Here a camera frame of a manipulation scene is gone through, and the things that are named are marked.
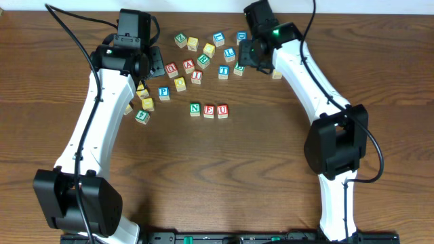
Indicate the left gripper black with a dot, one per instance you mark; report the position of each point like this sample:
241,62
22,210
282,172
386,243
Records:
156,62

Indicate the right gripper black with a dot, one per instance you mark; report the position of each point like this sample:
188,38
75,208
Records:
245,53

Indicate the red I block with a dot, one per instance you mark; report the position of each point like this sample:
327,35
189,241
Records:
196,77

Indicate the yellow C block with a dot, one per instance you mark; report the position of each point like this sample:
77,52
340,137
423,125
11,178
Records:
148,104

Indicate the green R block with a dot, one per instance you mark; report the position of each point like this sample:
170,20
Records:
203,61

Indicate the green N block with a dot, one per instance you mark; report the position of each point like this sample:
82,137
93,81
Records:
195,109

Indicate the red u block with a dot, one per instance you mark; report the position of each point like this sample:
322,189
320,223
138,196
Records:
171,70
222,111

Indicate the red E block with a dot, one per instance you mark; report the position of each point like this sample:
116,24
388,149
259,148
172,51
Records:
209,111

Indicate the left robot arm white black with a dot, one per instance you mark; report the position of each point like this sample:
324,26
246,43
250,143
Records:
75,196

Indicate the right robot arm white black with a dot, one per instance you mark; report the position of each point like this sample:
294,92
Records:
337,138

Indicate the blue D block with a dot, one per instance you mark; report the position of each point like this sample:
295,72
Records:
241,35

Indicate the green B block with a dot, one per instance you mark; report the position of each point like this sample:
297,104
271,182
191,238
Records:
238,69

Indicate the blue l block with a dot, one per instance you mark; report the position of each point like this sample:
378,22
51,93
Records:
229,54
218,39

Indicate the yellow O block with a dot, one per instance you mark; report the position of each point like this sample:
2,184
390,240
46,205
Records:
180,84

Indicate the blue P block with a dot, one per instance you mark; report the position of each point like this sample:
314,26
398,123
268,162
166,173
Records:
164,93

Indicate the red A block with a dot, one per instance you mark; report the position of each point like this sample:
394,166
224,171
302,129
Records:
189,66

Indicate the blue T block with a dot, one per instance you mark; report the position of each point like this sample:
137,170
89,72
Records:
223,72

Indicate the yellow K block left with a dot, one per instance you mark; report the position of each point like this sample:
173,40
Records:
141,91

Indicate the yellow S block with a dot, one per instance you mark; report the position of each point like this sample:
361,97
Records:
276,75

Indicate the green Z block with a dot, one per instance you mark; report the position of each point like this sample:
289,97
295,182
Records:
180,40

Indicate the blue L block top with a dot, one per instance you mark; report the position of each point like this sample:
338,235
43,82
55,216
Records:
218,39

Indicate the yellow block top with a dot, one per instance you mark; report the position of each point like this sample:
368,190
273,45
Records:
192,44

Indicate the yellow block upper middle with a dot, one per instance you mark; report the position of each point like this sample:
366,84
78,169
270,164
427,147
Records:
209,50

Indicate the yellow G block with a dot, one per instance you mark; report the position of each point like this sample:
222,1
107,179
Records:
128,109

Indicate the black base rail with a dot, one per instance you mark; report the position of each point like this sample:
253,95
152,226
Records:
291,237

